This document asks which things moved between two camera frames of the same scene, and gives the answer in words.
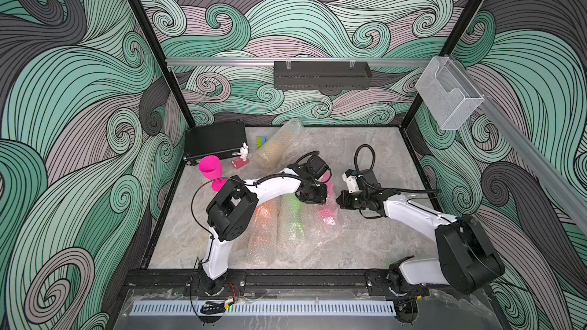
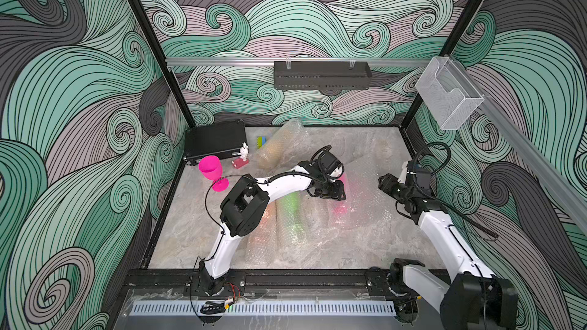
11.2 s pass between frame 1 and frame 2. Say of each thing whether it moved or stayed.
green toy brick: stayed
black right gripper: moved
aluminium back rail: stayed
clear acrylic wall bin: stayed
